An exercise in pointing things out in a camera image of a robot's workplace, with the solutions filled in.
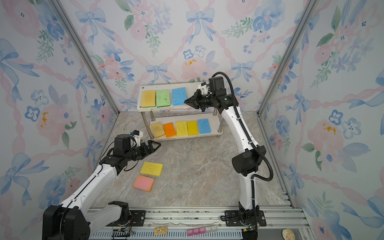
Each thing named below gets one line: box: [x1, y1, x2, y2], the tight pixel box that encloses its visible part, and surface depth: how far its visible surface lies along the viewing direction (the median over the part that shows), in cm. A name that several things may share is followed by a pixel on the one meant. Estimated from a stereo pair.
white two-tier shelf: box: [137, 82, 224, 141], surface depth 99 cm
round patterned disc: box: [282, 228, 296, 240], surface depth 71 cm
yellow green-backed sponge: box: [141, 90, 156, 108], surface depth 79 cm
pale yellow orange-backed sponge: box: [151, 122, 166, 139], surface depth 100 cm
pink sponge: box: [133, 175, 155, 193], surface depth 86 cm
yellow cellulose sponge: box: [176, 121, 188, 136], surface depth 102 cm
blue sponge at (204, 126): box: [198, 118, 212, 134], surface depth 105 cm
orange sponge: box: [163, 122, 177, 138], surface depth 102 cm
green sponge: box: [156, 90, 171, 108], surface depth 78 cm
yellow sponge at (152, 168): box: [140, 161, 163, 177], surface depth 92 cm
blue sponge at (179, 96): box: [172, 87, 187, 107], surface depth 80 cm
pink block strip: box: [187, 227, 206, 236], surface depth 70 cm
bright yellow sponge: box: [187, 120, 199, 136], surface depth 103 cm
